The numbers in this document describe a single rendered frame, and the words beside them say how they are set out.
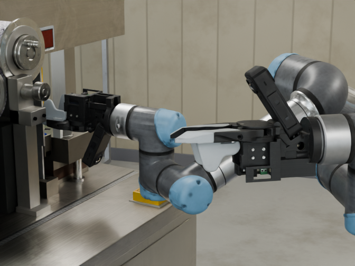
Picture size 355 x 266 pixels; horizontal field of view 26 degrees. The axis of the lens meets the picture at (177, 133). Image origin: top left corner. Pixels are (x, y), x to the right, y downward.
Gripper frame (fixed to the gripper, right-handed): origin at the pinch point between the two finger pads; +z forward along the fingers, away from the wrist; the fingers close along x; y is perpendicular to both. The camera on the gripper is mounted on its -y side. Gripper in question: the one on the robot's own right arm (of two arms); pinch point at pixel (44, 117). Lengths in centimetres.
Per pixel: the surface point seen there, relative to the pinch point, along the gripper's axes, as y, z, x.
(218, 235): -109, 45, -183
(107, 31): 7, 33, -74
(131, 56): -41, 145, -261
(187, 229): -30.0, -25.7, -20.9
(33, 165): -8.3, -3.6, 9.2
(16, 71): 12.2, 0.1, 8.6
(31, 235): -19.1, -11.4, 19.6
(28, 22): 22.0, 0.4, 3.4
